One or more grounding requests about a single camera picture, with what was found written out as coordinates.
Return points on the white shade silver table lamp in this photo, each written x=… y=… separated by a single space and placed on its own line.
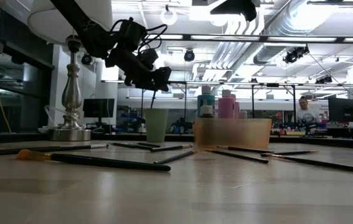
x=71 y=93

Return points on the orange translucent plastic bin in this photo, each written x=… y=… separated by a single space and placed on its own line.
x=235 y=133

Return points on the flat orange bristle paint brush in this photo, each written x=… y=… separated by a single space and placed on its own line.
x=102 y=162

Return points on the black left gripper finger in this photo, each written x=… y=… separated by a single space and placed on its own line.
x=159 y=79

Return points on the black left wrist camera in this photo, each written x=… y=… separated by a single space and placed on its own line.
x=151 y=57

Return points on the black computer monitor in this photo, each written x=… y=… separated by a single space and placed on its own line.
x=99 y=107
x=344 y=109

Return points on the silver ventilation duct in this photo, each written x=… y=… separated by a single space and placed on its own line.
x=273 y=46

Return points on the green plastic cup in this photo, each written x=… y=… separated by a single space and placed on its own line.
x=158 y=124

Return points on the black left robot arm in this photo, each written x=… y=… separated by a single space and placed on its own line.
x=80 y=25

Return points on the overhead light bar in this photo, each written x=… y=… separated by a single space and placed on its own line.
x=339 y=39

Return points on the teal large paint bottle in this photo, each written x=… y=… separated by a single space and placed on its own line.
x=206 y=99

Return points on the person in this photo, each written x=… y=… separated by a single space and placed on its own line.
x=307 y=115

